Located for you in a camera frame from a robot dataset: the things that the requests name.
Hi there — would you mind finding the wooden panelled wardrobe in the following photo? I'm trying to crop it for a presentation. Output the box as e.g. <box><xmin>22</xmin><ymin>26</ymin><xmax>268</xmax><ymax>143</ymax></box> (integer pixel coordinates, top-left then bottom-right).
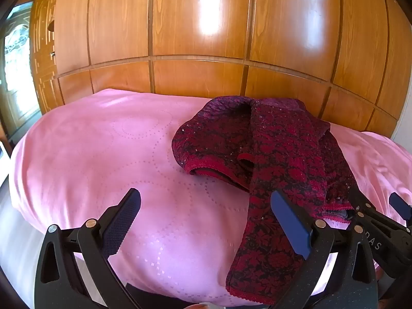
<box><xmin>51</xmin><ymin>0</ymin><xmax>412</xmax><ymax>142</ymax></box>

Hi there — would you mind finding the glass window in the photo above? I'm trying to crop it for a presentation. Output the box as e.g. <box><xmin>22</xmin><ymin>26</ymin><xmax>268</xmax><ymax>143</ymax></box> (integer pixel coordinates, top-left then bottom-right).
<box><xmin>0</xmin><ymin>2</ymin><xmax>41</xmax><ymax>142</ymax></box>

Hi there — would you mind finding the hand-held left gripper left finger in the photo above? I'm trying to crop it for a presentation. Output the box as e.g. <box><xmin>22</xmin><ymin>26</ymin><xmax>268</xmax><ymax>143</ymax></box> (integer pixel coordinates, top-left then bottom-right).
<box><xmin>34</xmin><ymin>187</ymin><xmax>142</xmax><ymax>309</ymax></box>

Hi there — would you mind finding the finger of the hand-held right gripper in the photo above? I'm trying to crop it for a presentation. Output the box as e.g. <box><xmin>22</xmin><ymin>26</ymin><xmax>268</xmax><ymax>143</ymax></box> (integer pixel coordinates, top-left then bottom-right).
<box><xmin>348</xmin><ymin>187</ymin><xmax>412</xmax><ymax>280</ymax></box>
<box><xmin>388</xmin><ymin>192</ymin><xmax>412</xmax><ymax>224</ymax></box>

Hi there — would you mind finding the carved wooden door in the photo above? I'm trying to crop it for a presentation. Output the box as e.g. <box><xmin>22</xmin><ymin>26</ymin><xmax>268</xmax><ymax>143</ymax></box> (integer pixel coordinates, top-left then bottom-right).
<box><xmin>30</xmin><ymin>0</ymin><xmax>65</xmax><ymax>115</ymax></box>

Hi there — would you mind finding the pink bed sheet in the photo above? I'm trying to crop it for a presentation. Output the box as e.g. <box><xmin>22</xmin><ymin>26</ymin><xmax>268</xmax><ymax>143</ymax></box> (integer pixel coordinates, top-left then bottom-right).
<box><xmin>8</xmin><ymin>88</ymin><xmax>412</xmax><ymax>309</ymax></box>

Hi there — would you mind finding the red black floral garment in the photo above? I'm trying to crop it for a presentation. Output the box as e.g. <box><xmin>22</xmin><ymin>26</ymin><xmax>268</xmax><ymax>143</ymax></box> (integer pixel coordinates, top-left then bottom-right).
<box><xmin>171</xmin><ymin>96</ymin><xmax>361</xmax><ymax>306</ymax></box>

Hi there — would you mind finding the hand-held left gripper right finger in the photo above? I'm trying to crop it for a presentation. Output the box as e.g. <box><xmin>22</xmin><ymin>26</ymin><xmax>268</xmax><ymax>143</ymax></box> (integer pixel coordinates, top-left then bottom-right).
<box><xmin>270</xmin><ymin>189</ymin><xmax>379</xmax><ymax>309</ymax></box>

